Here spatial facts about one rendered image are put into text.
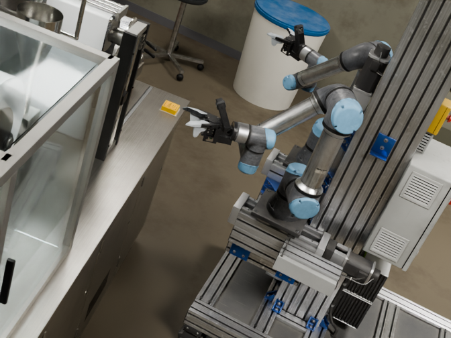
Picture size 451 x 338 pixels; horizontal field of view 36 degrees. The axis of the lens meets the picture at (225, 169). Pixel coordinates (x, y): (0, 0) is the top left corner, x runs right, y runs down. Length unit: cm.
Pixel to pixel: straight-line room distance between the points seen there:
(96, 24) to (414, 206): 144
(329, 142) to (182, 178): 196
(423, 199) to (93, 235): 133
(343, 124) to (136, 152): 86
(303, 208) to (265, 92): 291
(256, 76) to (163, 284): 239
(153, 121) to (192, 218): 116
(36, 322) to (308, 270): 123
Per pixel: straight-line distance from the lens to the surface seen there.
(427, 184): 286
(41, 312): 208
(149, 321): 340
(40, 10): 230
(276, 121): 266
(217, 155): 475
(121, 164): 272
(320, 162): 262
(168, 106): 317
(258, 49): 544
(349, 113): 250
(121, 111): 275
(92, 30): 260
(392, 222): 296
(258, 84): 552
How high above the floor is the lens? 241
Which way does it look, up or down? 31 degrees down
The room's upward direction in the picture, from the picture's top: 21 degrees clockwise
